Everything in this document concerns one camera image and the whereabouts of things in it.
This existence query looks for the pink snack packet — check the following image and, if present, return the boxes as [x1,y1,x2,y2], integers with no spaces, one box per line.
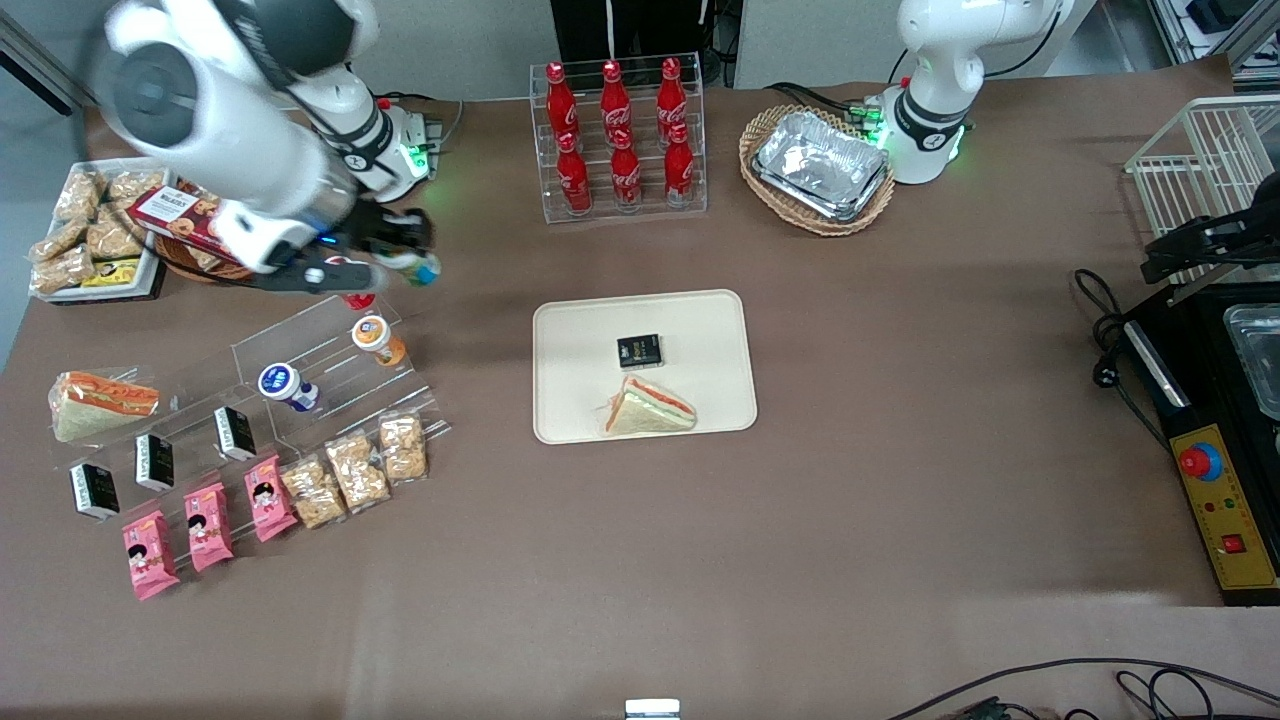
[182,481,236,574]
[243,454,300,544]
[121,509,182,602]

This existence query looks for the brown pastry bag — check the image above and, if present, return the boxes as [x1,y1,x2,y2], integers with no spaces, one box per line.
[29,218,88,263]
[29,244,98,297]
[105,168,166,204]
[87,212,153,261]
[53,168,104,223]

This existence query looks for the black sealing machine yellow panel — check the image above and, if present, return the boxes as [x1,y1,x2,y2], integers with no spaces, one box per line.
[1120,284,1280,608]

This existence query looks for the clear acrylic bottle rack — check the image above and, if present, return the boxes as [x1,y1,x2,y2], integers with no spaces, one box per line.
[529,51,708,224]

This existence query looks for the red cola bottle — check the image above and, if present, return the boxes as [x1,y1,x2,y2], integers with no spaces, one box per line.
[663,124,696,207]
[655,57,688,141]
[556,133,592,216]
[545,62,580,151]
[610,130,644,212]
[599,59,632,149]

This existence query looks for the red knob on blue ring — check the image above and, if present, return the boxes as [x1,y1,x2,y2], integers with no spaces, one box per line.
[1178,441,1224,483]

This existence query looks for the background equipment rack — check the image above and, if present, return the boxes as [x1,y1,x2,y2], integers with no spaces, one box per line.
[1146,0,1280,93]

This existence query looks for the red gum bottle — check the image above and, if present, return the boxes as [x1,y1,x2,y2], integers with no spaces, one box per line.
[338,256,378,310]

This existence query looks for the black white small box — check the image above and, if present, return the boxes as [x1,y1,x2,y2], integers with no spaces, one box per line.
[69,462,122,522]
[212,405,258,463]
[134,432,177,492]

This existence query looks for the white wire rack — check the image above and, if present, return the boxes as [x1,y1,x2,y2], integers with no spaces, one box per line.
[1124,95,1280,288]

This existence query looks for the blue gum bottle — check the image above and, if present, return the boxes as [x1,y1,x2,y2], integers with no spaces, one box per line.
[257,361,322,414]

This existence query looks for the grey aluminium frame bar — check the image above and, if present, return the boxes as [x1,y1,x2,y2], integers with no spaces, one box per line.
[0,8,105,118]

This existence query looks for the cream plastic serving tray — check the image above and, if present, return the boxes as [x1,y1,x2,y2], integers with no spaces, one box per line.
[531,288,759,445]

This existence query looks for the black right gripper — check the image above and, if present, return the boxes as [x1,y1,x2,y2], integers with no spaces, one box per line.
[254,202,437,297]

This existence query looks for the clear acrylic stepped shelf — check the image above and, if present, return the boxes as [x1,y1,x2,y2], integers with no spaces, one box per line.
[58,288,453,526]

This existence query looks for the black floor cables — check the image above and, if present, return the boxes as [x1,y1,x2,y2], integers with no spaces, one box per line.
[884,657,1280,720]

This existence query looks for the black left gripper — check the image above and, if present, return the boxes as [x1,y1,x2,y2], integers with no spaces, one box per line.
[1141,196,1280,287]

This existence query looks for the yellow snack packet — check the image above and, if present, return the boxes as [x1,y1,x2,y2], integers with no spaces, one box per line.
[79,257,143,290]

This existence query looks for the woven wicker basket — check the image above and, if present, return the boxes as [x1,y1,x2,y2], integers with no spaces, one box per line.
[738,104,897,238]

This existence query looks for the black power cable with plug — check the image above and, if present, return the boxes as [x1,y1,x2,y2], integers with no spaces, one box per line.
[1072,267,1173,453]

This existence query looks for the white rectangular snack tray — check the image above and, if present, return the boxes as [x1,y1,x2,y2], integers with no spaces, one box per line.
[27,158,169,305]

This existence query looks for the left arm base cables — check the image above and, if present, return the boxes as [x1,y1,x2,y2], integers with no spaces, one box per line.
[764,78,906,133]

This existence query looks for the clear bag brown snacks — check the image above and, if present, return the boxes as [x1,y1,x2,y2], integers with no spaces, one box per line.
[324,431,392,514]
[279,454,348,530]
[377,411,430,486]

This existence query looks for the red cookie box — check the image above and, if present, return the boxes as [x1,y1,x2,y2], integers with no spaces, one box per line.
[126,184,253,267]

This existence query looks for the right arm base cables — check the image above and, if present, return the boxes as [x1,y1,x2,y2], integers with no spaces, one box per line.
[373,91,467,153]

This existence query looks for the wrapped triangle sandwich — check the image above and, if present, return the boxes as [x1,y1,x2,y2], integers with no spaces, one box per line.
[603,374,698,438]
[49,369,162,444]

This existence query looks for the green gum bottle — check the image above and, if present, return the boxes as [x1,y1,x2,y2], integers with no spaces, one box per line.
[388,249,443,289]

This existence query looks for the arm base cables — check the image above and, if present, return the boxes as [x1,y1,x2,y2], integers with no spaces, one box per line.
[764,78,906,133]
[373,91,467,153]

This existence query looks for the silver metal handle bar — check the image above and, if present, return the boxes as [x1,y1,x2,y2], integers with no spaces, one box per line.
[1124,319,1192,410]

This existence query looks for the black background cabinet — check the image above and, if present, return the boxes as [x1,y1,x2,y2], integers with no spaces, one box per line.
[549,0,717,69]

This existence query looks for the small dark wicker basket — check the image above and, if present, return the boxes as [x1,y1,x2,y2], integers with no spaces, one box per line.
[153,234,263,287]

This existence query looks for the aluminium foil containers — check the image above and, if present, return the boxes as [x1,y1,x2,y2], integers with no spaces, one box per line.
[751,111,890,222]

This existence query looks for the orange gum bottle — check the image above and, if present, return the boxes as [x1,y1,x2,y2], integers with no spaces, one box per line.
[351,314,408,369]

